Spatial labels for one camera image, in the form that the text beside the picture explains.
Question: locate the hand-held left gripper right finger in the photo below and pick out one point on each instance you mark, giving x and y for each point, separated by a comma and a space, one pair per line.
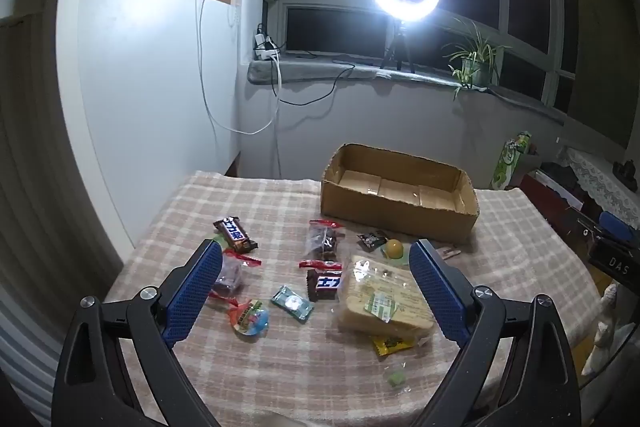
435, 287

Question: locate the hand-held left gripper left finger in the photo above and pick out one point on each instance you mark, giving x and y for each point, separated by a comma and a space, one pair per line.
197, 287

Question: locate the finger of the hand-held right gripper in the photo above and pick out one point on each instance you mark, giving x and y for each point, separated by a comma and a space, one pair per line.
585, 224
617, 224

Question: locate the clear dark snack packet red ends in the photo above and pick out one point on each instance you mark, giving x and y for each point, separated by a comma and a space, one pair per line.
325, 244
230, 277

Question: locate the small brown wrapper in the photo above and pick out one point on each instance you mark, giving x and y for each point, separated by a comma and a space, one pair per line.
448, 253

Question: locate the small green candy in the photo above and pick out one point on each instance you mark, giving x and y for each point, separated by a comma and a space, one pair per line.
218, 238
397, 379

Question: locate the clear sliced bread packet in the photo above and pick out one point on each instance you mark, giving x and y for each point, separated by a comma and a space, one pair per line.
380, 292

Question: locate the yellow ball jelly cup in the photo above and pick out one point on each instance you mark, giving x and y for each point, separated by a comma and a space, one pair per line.
392, 249

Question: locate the jelly cup with colourful lid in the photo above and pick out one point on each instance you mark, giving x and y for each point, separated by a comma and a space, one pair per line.
250, 318

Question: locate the brown chocolate bar blue label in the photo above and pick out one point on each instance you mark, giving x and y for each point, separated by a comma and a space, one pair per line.
235, 234
327, 283

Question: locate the yellow snack packet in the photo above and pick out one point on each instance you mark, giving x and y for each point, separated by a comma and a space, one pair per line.
392, 344

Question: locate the small dark candy wrapper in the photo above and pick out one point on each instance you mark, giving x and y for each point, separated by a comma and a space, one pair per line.
372, 241

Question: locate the teal snack packet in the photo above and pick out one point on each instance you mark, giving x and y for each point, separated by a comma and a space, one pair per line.
292, 303

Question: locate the white lace cloth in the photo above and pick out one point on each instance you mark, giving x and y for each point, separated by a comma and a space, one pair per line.
600, 179

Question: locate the red cardboard box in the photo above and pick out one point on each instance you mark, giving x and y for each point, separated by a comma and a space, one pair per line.
545, 197

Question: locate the white fluffy cloth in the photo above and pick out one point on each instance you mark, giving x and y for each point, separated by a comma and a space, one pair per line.
607, 322

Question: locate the green carton box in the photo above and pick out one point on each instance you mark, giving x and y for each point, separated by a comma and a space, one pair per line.
507, 162

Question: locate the plaid tablecloth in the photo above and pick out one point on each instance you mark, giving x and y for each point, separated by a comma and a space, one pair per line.
280, 202

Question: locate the grey ribbed panel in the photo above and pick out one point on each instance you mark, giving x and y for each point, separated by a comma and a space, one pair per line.
25, 357

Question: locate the potted spider plant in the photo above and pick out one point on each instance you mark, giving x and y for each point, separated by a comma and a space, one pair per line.
472, 67

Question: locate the white cabinet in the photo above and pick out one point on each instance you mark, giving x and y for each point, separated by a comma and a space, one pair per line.
150, 82

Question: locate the black tripod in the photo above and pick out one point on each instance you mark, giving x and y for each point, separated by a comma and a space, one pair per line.
400, 42

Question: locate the white power strip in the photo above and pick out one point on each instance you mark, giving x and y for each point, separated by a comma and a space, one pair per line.
265, 47

